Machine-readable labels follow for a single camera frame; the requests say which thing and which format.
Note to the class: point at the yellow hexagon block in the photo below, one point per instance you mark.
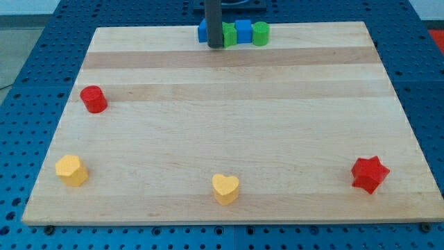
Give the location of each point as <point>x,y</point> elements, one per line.
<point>71,170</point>

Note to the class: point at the green cylinder block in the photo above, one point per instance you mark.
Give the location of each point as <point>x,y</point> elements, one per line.
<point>261,32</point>

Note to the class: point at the yellow heart block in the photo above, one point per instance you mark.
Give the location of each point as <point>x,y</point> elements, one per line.
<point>225,189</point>

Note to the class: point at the red cylinder block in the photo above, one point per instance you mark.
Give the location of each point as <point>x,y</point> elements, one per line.
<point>93,99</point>

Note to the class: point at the blue block behind rod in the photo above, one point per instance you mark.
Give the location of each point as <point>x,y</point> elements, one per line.
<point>202,31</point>

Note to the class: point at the wooden board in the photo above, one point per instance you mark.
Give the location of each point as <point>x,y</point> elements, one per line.
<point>288,119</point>

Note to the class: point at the red star block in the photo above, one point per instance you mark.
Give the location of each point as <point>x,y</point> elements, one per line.
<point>368,174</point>

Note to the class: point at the green star block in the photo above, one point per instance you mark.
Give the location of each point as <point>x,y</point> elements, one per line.
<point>229,35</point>

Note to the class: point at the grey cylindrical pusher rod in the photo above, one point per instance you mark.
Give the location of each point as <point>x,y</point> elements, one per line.
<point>213,18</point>

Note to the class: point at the blue cube block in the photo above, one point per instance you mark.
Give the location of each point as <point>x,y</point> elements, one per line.
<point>244,31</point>

